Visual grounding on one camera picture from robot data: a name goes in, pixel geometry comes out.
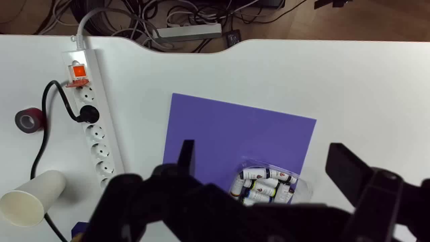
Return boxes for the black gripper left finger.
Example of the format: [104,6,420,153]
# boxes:
[177,138,197,178]

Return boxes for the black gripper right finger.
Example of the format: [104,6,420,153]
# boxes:
[324,142,408,217]

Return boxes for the white multi-socket power strip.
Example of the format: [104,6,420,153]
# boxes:
[62,47,128,189]

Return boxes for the purple paper sheet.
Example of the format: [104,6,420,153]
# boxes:
[162,91,319,195]

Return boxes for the clear container with small bottles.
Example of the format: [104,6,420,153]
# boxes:
[228,161,316,208]

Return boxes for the grey floor power strip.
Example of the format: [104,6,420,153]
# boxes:
[151,21,225,43]

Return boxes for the black floor power adapter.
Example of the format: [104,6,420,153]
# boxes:
[225,29,244,47]

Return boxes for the small blue block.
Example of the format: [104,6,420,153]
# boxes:
[70,220,92,242]

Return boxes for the white paper cup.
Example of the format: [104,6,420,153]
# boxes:
[0,169,69,228]

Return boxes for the dark red tape roll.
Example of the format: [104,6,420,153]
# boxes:
[14,106,48,134]

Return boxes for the black plug with cable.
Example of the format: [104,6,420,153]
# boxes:
[30,79,101,242]

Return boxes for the tangled floor cable bundle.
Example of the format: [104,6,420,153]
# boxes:
[35,0,311,51]

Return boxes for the white power strip cable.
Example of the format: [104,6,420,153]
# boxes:
[73,5,111,51]

